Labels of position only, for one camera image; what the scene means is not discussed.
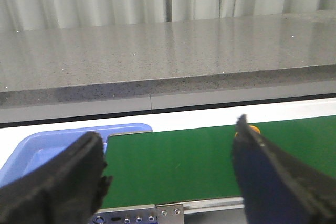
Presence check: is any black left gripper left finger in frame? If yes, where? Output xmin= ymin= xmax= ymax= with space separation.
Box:
xmin=1 ymin=132 xmax=112 ymax=223

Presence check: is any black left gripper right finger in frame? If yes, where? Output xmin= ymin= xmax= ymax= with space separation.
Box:
xmin=232 ymin=114 xmax=335 ymax=223

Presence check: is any orange round button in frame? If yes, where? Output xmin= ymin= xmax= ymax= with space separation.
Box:
xmin=249 ymin=125 xmax=261 ymax=134

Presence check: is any blue plastic tray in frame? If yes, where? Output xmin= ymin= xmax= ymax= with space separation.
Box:
xmin=1 ymin=123 xmax=152 ymax=187

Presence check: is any green conveyor belt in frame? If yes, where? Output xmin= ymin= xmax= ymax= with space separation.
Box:
xmin=102 ymin=116 xmax=335 ymax=208

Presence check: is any grey stone counter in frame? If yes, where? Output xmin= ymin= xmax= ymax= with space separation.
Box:
xmin=1 ymin=10 xmax=335 ymax=127

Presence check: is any aluminium conveyor side rail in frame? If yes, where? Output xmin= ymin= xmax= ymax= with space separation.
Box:
xmin=88 ymin=197 xmax=246 ymax=223

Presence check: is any metal conveyor bracket plate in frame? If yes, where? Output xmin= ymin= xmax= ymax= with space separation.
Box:
xmin=155 ymin=203 xmax=184 ymax=224

